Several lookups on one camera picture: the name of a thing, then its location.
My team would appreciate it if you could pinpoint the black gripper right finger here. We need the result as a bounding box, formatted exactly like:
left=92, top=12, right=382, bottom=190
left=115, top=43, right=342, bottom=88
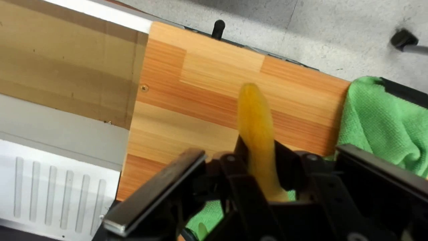
left=334, top=143, right=428, bottom=225

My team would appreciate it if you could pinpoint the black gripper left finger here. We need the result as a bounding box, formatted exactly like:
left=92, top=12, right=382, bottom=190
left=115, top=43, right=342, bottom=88
left=101, top=147, right=207, bottom=238

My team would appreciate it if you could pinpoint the yellow banana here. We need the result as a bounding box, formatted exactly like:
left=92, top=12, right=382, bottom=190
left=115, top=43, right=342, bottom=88
left=235, top=82, right=291, bottom=204

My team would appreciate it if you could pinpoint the green cloth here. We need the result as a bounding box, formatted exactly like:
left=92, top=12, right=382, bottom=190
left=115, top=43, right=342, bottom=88
left=183, top=75, right=428, bottom=241

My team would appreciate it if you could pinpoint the toy kitchen with wooden counter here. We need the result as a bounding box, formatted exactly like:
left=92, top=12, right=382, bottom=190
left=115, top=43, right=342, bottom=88
left=0, top=0, right=351, bottom=241

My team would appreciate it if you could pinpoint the black stand leg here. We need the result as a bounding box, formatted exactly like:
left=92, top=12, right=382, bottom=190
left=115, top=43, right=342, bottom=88
left=389, top=27, right=428, bottom=56

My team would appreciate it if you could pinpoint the white toy sink basin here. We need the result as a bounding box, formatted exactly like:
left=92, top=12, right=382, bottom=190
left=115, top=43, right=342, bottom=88
left=0, top=0, right=151, bottom=241

